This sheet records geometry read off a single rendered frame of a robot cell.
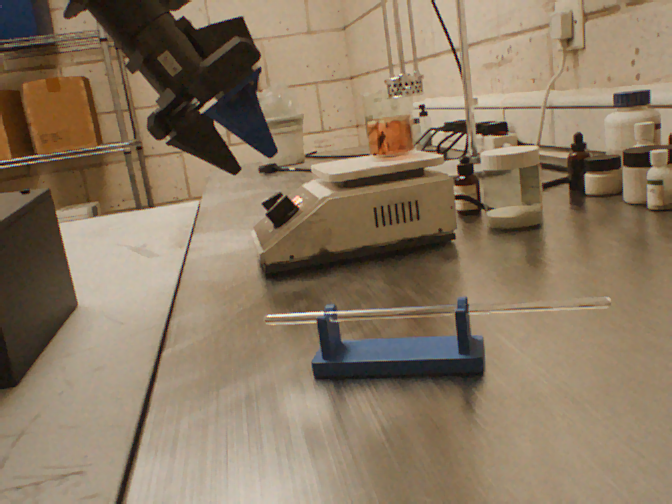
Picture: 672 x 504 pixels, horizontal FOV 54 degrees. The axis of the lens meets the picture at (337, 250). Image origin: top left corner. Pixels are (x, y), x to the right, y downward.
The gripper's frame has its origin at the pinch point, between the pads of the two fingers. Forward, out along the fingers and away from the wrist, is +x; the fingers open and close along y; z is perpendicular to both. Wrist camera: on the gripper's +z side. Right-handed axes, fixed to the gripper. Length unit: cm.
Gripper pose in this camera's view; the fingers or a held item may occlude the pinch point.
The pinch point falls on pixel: (232, 136)
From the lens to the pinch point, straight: 65.1
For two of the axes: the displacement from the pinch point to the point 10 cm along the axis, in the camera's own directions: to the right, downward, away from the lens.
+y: -4.9, 0.7, 8.7
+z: 6.3, -6.6, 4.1
